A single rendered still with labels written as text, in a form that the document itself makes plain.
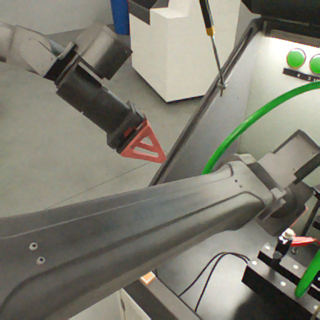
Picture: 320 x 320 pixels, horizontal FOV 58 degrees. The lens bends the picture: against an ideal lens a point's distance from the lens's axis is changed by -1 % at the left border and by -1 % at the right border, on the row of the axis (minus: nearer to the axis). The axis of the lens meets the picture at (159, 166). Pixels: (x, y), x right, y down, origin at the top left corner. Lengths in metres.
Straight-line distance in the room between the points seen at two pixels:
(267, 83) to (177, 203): 0.73
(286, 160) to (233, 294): 0.57
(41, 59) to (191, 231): 0.35
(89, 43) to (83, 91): 0.07
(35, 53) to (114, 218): 0.35
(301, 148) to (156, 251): 0.29
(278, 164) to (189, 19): 2.99
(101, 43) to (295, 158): 0.31
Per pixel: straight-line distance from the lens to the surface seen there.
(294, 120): 0.90
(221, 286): 0.92
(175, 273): 0.92
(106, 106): 0.46
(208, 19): 0.68
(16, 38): 0.50
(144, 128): 0.45
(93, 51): 0.45
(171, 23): 3.26
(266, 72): 0.90
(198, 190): 0.23
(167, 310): 0.74
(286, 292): 0.78
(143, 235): 0.17
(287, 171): 0.41
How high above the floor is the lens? 1.62
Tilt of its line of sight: 39 degrees down
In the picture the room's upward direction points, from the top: straight up
